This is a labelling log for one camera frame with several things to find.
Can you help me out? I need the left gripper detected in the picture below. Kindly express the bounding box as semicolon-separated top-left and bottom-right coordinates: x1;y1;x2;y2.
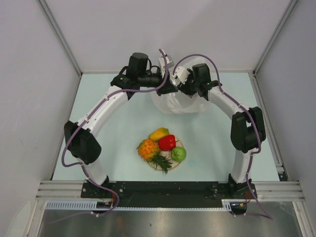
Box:
138;67;178;96

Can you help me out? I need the white plastic bag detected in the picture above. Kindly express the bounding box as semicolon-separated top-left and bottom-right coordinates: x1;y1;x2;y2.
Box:
149;57;210;115

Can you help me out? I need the fake mango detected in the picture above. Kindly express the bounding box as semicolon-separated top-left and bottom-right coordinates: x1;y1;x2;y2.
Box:
149;127;169;142

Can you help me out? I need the fake red bell pepper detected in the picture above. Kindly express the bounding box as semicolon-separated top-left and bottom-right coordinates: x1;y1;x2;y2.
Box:
158;134;177;151

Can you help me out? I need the fake pineapple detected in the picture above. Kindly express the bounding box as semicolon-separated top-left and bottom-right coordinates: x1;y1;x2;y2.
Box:
136;138;172;174

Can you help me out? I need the beige ceramic plate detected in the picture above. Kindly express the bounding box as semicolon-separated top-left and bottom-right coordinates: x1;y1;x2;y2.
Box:
147;136;184;173

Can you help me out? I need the fake green apple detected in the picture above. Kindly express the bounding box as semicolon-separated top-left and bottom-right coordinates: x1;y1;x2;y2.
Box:
171;147;187;162

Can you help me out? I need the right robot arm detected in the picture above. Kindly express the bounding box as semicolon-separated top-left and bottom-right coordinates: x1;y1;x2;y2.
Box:
173;63;266;198

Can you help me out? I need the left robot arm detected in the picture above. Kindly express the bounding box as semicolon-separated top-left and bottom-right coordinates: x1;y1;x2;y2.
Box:
62;50;174;198

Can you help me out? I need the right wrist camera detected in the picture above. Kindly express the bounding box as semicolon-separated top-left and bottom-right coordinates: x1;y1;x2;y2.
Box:
170;66;190;86

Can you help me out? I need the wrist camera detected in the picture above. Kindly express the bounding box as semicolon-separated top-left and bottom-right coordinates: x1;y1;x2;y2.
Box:
170;66;190;86
158;54;174;77

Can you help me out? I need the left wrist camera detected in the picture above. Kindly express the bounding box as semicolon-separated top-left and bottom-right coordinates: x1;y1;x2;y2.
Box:
158;54;174;77

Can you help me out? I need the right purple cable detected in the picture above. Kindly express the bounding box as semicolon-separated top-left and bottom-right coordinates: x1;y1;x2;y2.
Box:
172;53;274;220

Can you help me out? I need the purple cable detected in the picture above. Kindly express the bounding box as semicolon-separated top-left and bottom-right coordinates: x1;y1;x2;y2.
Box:
172;53;274;220
60;48;171;219

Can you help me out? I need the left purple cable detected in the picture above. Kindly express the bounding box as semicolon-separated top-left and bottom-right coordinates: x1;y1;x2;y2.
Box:
60;48;171;219

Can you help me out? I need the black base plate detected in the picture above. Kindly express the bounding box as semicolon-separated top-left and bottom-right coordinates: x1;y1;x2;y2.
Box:
80;181;257;207

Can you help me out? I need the white cable duct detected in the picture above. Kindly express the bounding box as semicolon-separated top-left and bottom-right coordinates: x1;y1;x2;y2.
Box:
45;199;247;212

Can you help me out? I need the aluminium frame rail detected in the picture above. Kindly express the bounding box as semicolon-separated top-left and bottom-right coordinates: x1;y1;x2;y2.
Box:
248;72;316;237

